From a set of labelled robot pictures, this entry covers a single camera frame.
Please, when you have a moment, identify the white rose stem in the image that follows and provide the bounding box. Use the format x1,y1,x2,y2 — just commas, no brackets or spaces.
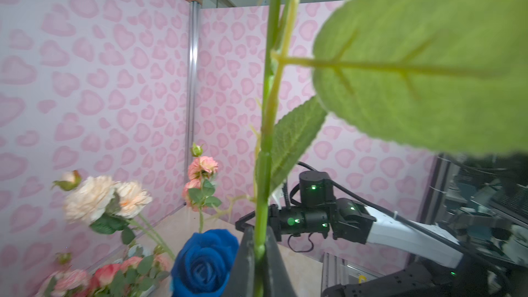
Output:
231,0,527,296

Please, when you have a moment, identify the pink spray rose stem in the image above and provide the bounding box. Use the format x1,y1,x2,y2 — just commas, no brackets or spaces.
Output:
182,143,222,233

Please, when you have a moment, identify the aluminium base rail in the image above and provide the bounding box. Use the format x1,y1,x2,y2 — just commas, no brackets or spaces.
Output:
321,252,382,292

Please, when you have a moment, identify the blue rose stem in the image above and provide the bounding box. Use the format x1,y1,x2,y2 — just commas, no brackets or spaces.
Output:
170,229,239,297

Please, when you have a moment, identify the cream peach rose stem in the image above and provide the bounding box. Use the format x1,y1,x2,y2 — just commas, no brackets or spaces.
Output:
52,170,175,260

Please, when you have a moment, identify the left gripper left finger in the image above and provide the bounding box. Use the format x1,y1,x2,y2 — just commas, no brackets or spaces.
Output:
221,228,256,297

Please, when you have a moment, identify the pile of pink roses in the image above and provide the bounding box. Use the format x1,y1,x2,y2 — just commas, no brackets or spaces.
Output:
35,244,171,296

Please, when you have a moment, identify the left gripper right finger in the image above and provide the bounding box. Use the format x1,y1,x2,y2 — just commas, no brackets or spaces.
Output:
263,226,296,297

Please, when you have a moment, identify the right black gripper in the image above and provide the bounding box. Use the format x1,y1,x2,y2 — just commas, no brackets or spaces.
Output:
235,205,272,232

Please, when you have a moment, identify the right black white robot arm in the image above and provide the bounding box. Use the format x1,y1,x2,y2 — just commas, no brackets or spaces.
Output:
268,164,511,296

